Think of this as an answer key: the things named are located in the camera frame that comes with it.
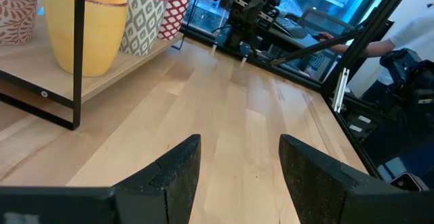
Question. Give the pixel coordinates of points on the person's hand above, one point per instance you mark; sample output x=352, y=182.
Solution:
x=330, y=43

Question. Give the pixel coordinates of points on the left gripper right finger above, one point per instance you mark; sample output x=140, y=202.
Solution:
x=312, y=183

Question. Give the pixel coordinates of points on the dark laptop screen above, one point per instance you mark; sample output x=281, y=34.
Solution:
x=335, y=23

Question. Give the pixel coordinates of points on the black keyboard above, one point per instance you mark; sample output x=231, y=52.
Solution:
x=291, y=28

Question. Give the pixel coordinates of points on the person's forearm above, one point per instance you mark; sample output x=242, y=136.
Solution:
x=376, y=47

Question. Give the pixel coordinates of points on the yellow ceramic mug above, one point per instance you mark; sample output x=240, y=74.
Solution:
x=98, y=37

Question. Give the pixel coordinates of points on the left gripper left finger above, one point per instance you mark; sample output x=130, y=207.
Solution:
x=169, y=183

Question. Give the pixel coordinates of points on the black computer mouse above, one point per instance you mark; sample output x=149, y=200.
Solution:
x=318, y=37

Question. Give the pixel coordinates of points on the black table-level camera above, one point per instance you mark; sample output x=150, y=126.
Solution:
x=407, y=81

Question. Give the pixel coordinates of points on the white mug grey inside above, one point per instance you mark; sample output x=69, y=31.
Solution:
x=174, y=13

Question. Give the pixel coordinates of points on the dark patterned pad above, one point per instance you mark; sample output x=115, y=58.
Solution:
x=315, y=62

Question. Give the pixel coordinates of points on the person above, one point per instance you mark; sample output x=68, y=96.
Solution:
x=417, y=30

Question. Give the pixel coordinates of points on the white frame bracket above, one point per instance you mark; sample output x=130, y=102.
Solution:
x=340, y=88

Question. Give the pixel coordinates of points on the orange floral pattern mug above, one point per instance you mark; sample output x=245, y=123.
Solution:
x=17, y=10

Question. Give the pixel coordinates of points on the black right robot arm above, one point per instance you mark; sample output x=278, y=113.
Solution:
x=242, y=37

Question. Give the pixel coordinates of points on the dark rounded-corner device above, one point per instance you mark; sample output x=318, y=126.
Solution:
x=407, y=183

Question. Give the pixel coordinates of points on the grey diamond pattern mug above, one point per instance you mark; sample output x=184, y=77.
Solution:
x=142, y=23

